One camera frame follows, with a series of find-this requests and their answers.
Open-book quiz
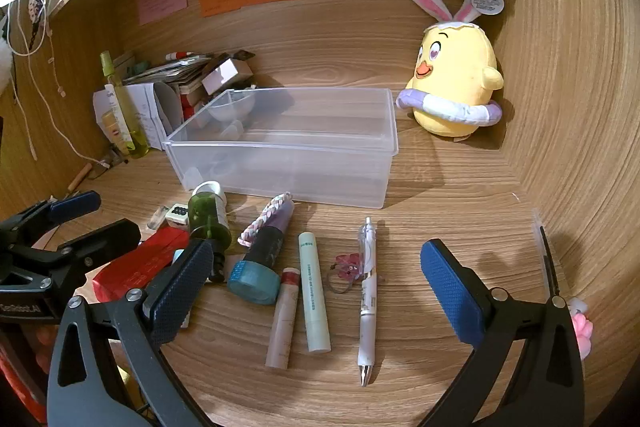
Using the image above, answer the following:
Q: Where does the pink fluffy item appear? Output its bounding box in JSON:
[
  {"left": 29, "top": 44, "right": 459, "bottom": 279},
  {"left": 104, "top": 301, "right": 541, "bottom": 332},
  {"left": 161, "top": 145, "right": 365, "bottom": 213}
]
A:
[{"left": 567, "top": 297, "right": 593, "bottom": 358}]

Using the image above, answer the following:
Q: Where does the pink keyring charm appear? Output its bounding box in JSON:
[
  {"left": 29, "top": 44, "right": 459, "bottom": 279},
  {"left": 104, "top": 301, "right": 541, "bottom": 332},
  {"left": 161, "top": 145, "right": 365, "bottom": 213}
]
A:
[{"left": 327, "top": 253, "right": 362, "bottom": 295}]

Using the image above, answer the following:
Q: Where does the braided pink white bracelet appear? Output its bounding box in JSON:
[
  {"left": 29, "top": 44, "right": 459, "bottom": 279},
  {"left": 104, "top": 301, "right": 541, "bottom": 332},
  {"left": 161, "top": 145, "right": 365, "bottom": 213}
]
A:
[{"left": 238, "top": 192, "right": 293, "bottom": 248}]

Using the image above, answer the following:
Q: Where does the white pen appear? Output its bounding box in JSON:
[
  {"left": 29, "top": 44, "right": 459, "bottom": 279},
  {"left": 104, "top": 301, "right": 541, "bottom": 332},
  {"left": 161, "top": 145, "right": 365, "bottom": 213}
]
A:
[{"left": 356, "top": 217, "right": 378, "bottom": 387}]

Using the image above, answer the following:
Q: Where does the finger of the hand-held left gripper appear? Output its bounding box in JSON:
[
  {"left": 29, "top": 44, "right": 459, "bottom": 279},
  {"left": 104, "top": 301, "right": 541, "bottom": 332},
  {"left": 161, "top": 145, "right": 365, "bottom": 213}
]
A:
[
  {"left": 56, "top": 218, "right": 142, "bottom": 280},
  {"left": 0, "top": 190, "right": 102, "bottom": 253}
]

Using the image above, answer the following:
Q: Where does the white bowl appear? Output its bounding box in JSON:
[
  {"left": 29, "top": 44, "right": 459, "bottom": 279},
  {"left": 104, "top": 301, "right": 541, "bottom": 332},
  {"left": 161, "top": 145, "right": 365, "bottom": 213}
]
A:
[{"left": 206, "top": 89, "right": 256, "bottom": 122}]

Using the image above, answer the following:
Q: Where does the wooden handled tool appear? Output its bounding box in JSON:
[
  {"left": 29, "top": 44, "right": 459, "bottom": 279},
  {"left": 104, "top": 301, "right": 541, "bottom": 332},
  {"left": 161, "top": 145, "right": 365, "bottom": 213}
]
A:
[{"left": 67, "top": 163, "right": 93, "bottom": 192}]

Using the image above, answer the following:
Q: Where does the person's red clothing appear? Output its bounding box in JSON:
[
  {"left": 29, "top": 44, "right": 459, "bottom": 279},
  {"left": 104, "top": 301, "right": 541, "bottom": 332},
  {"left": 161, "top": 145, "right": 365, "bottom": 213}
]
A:
[{"left": 0, "top": 347, "right": 51, "bottom": 423}]

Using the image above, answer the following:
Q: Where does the pale green tube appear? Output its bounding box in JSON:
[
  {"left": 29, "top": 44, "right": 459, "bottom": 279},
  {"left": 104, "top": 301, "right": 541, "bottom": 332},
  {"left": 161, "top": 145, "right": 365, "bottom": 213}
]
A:
[{"left": 298, "top": 232, "right": 332, "bottom": 354}]

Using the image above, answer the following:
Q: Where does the red packet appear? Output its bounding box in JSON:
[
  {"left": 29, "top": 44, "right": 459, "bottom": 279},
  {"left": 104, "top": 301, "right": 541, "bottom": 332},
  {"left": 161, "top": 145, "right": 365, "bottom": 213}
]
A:
[{"left": 92, "top": 227, "right": 191, "bottom": 303}]

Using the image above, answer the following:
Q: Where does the white cable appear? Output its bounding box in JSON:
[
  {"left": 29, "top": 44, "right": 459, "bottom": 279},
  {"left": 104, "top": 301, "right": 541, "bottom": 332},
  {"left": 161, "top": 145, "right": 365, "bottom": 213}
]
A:
[{"left": 7, "top": 0, "right": 110, "bottom": 168}]

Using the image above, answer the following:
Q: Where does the white tube with orange label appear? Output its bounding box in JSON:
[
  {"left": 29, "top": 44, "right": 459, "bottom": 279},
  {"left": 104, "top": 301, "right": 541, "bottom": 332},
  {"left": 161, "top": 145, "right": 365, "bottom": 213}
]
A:
[{"left": 92, "top": 89, "right": 132, "bottom": 148}]

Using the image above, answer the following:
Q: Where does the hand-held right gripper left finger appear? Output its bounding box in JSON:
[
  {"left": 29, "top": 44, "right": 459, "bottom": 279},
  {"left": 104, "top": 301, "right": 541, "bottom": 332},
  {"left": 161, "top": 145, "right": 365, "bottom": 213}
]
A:
[{"left": 47, "top": 237, "right": 216, "bottom": 427}]

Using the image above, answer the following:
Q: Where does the clear plastic storage box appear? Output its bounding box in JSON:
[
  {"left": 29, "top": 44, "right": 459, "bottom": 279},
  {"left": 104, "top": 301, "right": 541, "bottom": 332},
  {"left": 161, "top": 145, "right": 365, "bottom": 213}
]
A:
[{"left": 164, "top": 87, "right": 399, "bottom": 209}]

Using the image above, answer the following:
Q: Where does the pink lip tube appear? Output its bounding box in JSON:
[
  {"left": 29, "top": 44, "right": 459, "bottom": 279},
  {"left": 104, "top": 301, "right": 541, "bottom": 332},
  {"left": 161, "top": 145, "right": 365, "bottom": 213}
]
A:
[{"left": 265, "top": 267, "right": 301, "bottom": 369}]

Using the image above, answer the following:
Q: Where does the stack of books and papers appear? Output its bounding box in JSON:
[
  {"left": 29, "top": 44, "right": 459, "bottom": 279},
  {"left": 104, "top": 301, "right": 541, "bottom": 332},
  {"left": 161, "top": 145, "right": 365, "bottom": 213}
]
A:
[{"left": 122, "top": 54, "right": 213, "bottom": 95}]

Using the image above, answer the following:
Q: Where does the red box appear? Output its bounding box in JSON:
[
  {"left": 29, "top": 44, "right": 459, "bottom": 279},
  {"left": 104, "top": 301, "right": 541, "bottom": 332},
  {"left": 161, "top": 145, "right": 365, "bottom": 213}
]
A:
[{"left": 180, "top": 84, "right": 206, "bottom": 122}]

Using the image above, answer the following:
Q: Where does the person's left hand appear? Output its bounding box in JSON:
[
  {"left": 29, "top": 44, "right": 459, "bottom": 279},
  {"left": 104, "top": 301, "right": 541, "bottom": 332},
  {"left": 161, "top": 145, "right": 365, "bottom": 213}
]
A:
[{"left": 20, "top": 324, "right": 60, "bottom": 375}]

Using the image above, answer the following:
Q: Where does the patterned hair band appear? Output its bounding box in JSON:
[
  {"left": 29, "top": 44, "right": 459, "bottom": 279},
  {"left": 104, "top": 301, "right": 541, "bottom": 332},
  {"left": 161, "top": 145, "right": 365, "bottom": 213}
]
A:
[{"left": 25, "top": 0, "right": 48, "bottom": 52}]

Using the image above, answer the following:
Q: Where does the yellow chick plush toy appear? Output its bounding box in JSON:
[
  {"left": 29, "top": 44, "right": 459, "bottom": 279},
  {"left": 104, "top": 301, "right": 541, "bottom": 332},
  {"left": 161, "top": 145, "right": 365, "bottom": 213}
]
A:
[{"left": 395, "top": 0, "right": 505, "bottom": 142}]

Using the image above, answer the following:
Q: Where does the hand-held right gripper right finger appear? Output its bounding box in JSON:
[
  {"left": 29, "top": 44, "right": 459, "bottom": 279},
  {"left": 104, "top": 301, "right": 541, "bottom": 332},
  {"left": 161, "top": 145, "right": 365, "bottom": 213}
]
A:
[{"left": 417, "top": 238, "right": 586, "bottom": 427}]

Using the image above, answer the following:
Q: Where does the yellow green spray bottle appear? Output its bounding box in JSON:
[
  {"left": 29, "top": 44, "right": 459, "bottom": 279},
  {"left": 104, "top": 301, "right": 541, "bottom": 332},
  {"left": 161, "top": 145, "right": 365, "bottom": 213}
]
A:
[{"left": 99, "top": 51, "right": 150, "bottom": 159}]

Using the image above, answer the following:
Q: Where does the teal tape roll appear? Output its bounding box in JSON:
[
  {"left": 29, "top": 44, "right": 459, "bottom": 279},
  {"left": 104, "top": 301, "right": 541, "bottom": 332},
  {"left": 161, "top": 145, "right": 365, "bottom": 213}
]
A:
[{"left": 227, "top": 258, "right": 280, "bottom": 306}]

